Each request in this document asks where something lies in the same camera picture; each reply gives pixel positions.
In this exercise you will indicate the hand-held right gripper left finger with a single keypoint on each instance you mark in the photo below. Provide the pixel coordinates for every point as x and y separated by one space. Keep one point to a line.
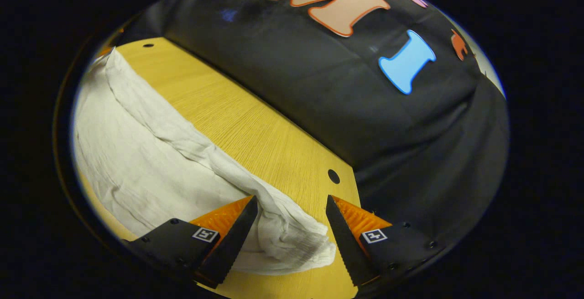
235 242

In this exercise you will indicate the black backdrop cloth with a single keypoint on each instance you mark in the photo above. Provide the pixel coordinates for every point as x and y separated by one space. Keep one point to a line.
319 107

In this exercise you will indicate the white jeans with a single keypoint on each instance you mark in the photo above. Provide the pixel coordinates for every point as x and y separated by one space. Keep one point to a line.
137 162

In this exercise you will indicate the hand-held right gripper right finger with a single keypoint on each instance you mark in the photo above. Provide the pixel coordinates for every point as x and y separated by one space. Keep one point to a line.
346 244

